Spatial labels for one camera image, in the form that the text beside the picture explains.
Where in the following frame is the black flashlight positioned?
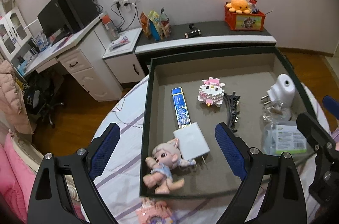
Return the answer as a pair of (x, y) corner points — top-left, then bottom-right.
(185, 23), (201, 39)

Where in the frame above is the black computer monitor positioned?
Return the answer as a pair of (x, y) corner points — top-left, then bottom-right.
(38, 0), (71, 39)

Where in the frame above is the wall power strip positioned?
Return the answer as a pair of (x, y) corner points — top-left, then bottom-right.
(113, 0), (140, 6)

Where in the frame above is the white desk with drawers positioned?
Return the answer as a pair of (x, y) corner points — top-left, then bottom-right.
(24, 16), (122, 102)

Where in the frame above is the black cable bundle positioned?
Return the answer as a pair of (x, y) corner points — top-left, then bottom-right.
(222, 91), (243, 135)

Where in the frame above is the low black-top cabinet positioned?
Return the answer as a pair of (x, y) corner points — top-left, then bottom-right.
(103, 21), (276, 86)

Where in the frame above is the plastic water bottle red cap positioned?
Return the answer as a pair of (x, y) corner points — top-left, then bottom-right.
(102, 14), (119, 41)

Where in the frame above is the snack bags group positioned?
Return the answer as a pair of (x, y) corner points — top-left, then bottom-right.
(140, 8), (171, 41)

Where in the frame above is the red toy crate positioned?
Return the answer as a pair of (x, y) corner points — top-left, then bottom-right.
(224, 6), (266, 32)

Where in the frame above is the pink down jacket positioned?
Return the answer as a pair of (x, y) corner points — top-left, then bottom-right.
(1, 60), (33, 134)

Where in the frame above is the clear plastic packet with leaflet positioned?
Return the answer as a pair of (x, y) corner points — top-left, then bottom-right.
(263, 121), (307, 156)

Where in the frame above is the black and pink storage box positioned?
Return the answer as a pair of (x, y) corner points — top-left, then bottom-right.
(141, 46), (315, 199)

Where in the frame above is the black office chair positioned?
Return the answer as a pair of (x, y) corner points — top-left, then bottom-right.
(24, 70), (65, 128)

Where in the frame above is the pink Hello Kitty block figure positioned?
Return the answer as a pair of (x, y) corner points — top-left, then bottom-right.
(197, 77), (225, 107)

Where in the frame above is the blue stick pack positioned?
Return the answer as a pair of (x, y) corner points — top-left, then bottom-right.
(171, 87), (191, 129)

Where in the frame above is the white plug-in night light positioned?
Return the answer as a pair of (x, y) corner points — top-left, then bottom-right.
(261, 74), (296, 108)

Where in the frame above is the white power adapter plug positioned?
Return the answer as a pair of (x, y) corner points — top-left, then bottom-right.
(173, 122), (210, 163)

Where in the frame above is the white striped table cloth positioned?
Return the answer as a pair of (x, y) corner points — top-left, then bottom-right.
(93, 76), (332, 223)

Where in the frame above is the white wall cabinet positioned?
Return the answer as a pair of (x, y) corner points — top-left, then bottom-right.
(0, 7), (32, 61)

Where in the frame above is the black computer tower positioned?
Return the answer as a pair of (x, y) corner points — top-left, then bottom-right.
(57, 0), (99, 33)

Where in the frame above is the orange octopus plush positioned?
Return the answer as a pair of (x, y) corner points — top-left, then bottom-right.
(226, 0), (252, 14)

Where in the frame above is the pink bed blanket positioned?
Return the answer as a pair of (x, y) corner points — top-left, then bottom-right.
(1, 134), (36, 223)

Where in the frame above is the pink haired doll figure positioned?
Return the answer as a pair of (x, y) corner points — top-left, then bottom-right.
(143, 138), (196, 195)

